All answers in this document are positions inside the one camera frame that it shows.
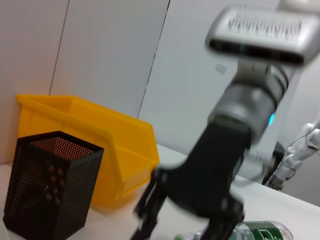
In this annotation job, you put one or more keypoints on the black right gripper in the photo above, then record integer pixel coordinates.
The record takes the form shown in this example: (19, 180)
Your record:
(210, 162)

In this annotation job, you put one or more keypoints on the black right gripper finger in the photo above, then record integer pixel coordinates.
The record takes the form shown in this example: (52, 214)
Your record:
(145, 227)

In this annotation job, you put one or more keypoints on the clear water bottle green label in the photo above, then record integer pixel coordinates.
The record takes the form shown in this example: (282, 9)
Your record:
(262, 231)

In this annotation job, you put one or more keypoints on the black mesh pen holder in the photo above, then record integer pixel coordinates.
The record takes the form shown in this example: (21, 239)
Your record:
(50, 187)

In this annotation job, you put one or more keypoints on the yellow plastic storage bin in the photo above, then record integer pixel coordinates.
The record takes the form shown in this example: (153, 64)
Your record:
(130, 140)

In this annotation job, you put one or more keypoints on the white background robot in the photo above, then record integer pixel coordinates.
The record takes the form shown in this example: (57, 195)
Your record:
(297, 152)

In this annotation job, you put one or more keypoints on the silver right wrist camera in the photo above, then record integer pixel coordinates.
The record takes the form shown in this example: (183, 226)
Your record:
(262, 27)

